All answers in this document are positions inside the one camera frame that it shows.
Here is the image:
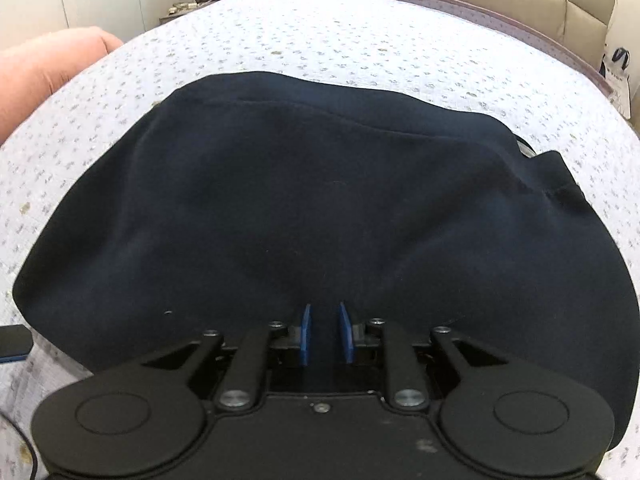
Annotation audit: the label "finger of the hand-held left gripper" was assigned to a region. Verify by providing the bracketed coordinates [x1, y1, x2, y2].
[0, 325, 34, 362]

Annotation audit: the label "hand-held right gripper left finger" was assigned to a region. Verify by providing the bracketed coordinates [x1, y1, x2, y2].
[142, 302, 313, 411]

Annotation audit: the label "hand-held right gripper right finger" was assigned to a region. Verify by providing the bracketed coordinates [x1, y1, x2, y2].
[339, 301, 501, 409]

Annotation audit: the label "navy hoodie with white stripes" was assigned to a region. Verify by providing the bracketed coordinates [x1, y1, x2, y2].
[11, 71, 640, 448]

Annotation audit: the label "pink pillow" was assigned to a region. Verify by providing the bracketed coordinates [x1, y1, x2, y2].
[0, 26, 125, 143]

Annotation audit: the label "bed with floral sheet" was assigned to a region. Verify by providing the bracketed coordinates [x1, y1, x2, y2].
[0, 0, 640, 480]

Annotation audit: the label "black cable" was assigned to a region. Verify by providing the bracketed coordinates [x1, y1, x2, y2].
[0, 410, 42, 480]

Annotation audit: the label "white tote bag blue handles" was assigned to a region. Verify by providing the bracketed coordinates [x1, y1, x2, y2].
[600, 46, 635, 118]

